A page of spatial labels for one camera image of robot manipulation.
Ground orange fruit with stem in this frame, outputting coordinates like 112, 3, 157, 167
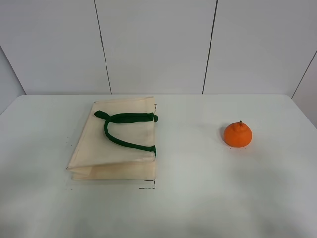
223, 121, 252, 148

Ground white linen bag green handles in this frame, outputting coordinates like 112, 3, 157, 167
67, 97, 158, 180

